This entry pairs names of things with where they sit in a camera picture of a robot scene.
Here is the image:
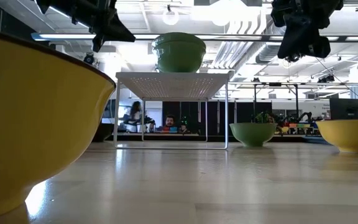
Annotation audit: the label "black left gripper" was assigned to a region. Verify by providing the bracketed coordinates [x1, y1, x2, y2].
[35, 0, 136, 52]

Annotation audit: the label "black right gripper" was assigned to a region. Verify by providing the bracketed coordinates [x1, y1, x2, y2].
[277, 12, 331, 60]

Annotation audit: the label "green bowl red floral interior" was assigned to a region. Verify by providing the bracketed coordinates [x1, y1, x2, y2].
[229, 122, 278, 147]
[151, 32, 207, 73]

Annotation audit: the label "yellow bowl blue floral interior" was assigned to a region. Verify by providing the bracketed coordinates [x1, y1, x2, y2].
[315, 119, 358, 155]
[0, 27, 117, 222]

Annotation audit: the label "black ceiling light rig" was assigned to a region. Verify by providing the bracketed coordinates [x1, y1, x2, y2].
[285, 53, 301, 64]

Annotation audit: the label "round white ceiling lamp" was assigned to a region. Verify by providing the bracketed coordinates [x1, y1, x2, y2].
[162, 4, 180, 26]

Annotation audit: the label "black monitor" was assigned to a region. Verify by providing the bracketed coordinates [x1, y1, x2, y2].
[329, 98, 358, 121]

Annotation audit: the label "white perforated metal shelf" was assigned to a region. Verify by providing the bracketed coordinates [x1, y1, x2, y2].
[113, 71, 235, 151]

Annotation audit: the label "person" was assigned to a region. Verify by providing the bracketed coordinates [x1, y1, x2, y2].
[162, 114, 177, 133]
[124, 101, 145, 133]

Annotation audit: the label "black room divider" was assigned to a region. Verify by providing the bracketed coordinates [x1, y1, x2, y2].
[162, 101, 273, 138]

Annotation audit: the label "background robot green lights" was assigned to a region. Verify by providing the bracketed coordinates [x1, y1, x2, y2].
[178, 115, 191, 134]

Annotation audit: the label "black background table frame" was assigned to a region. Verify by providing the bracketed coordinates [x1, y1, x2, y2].
[252, 82, 300, 113]

